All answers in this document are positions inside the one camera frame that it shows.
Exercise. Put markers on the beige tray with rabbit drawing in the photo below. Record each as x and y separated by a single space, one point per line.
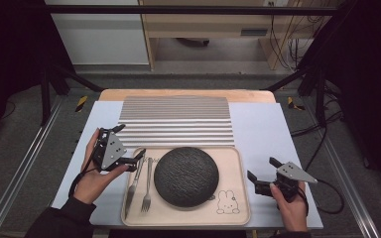
185 216

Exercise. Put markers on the white sheet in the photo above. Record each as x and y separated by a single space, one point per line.
264 139

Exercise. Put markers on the white wall socket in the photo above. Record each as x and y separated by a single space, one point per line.
274 3

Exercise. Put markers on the person's left hand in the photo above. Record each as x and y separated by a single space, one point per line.
91 185

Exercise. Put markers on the yellow black tape marker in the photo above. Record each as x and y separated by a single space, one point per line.
81 103
292 103

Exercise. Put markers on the striped placemat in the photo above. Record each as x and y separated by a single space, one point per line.
175 119

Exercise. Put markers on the person's right hand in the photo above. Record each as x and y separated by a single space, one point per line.
292 214

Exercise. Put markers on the aluminium floor rail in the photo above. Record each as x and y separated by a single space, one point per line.
16 178
347 185

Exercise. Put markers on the black frame bar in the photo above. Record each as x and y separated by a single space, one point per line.
178 10

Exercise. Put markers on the light wooden desk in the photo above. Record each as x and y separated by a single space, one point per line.
211 24

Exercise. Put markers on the white cabinet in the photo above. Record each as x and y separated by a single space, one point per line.
102 36

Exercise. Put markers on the black textured plate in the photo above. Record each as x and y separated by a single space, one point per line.
186 177

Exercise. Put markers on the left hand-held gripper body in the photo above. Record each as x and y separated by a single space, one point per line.
110 152

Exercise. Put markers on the black metal stand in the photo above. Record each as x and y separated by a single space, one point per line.
46 92
319 92

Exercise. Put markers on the silver fork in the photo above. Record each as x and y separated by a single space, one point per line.
147 195

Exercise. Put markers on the dark curtain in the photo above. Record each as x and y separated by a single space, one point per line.
370 82
13 49

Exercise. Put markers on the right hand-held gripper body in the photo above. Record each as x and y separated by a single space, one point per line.
292 177

